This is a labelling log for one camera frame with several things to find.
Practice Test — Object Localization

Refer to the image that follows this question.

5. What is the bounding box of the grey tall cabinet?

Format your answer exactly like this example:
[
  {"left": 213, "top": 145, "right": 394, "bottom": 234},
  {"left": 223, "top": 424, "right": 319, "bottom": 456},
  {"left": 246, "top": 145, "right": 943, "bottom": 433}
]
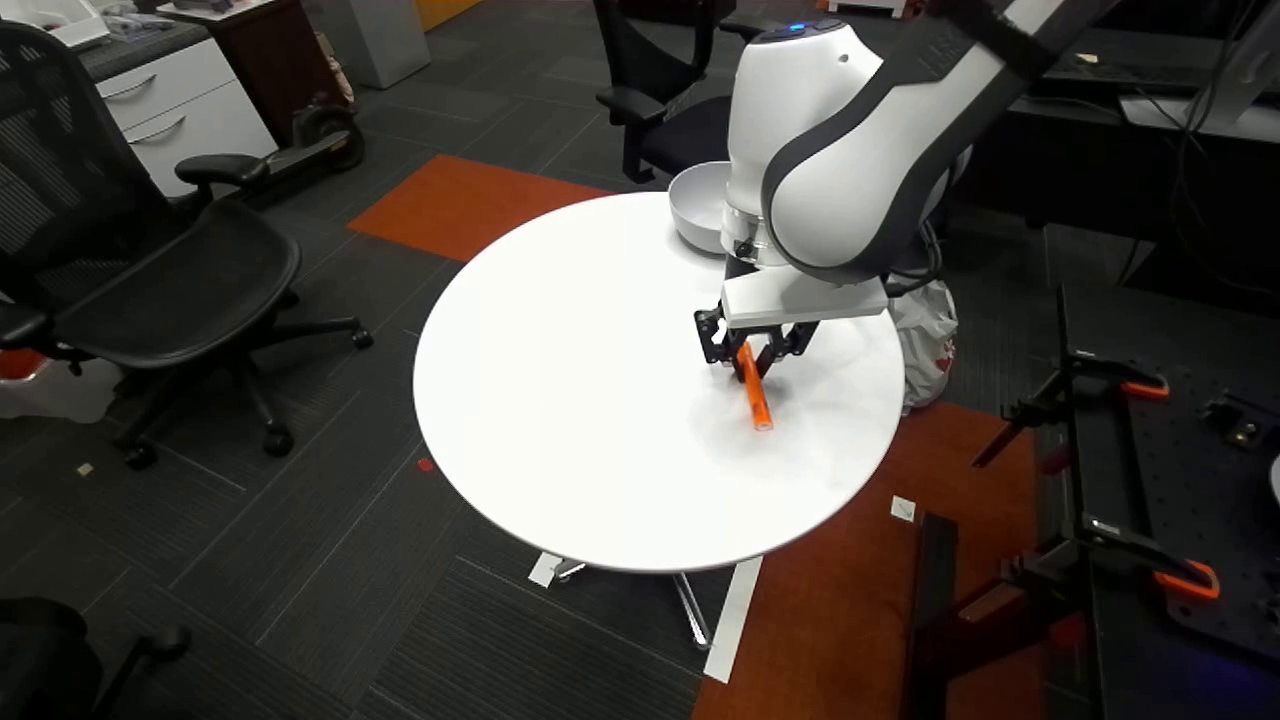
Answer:
[{"left": 300, "top": 0, "right": 438, "bottom": 95}]

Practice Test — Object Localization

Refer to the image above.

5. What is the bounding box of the black mesh office chair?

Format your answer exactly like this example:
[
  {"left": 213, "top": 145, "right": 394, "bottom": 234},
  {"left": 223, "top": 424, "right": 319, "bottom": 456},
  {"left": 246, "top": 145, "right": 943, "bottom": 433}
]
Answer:
[{"left": 0, "top": 14, "right": 376, "bottom": 474}]

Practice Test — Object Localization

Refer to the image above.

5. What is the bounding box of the black work table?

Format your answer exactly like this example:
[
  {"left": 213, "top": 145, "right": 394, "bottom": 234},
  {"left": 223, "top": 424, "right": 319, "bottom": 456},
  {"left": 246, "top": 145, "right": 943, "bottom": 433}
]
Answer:
[{"left": 905, "top": 283, "right": 1280, "bottom": 720}]

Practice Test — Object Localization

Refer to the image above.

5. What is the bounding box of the white plastic bag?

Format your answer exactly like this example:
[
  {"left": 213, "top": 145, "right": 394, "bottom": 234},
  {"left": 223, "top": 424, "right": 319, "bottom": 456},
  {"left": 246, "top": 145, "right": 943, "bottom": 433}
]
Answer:
[{"left": 890, "top": 276, "right": 966, "bottom": 414}]

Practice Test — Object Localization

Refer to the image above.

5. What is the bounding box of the white bowl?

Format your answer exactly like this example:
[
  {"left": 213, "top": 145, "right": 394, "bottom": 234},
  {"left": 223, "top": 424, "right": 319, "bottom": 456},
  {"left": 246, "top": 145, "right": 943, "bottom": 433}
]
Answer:
[{"left": 664, "top": 157, "right": 742, "bottom": 258}]

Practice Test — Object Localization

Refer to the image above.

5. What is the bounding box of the white drawer cabinet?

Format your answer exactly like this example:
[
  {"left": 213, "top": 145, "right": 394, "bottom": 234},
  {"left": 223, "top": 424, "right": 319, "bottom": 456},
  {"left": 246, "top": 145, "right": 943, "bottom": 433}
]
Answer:
[{"left": 77, "top": 7, "right": 286, "bottom": 206}]

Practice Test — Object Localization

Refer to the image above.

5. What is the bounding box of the dark office chair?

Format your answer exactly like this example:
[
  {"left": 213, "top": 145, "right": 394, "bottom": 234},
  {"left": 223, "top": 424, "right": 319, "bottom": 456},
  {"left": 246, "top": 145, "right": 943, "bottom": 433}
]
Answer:
[{"left": 0, "top": 595, "right": 192, "bottom": 720}]

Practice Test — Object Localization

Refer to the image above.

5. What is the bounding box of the orange marker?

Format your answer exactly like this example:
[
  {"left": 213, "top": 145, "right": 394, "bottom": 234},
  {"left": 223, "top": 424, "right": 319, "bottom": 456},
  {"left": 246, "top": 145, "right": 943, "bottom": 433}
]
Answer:
[{"left": 738, "top": 339, "right": 780, "bottom": 433}]

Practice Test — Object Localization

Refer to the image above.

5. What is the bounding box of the black orange bar clamp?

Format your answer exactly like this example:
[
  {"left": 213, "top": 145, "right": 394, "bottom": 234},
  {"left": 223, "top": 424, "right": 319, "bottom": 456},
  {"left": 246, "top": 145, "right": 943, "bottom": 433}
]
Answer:
[
  {"left": 969, "top": 345, "right": 1177, "bottom": 472},
  {"left": 998, "top": 512, "right": 1224, "bottom": 618}
]

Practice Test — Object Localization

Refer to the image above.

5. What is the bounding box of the dark desk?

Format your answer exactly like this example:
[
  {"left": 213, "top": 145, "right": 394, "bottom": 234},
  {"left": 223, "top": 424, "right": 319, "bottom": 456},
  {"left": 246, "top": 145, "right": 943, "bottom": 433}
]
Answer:
[{"left": 955, "top": 19, "right": 1280, "bottom": 287}]

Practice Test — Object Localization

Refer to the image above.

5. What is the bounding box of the white table base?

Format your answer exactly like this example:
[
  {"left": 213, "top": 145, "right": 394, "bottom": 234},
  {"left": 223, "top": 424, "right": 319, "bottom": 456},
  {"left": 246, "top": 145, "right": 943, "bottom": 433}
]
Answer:
[{"left": 523, "top": 546, "right": 770, "bottom": 687}]

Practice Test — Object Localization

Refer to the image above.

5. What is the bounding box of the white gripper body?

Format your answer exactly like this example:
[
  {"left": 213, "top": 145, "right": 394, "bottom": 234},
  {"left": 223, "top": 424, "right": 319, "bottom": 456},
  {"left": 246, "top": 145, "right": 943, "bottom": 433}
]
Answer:
[{"left": 718, "top": 246, "right": 895, "bottom": 330}]

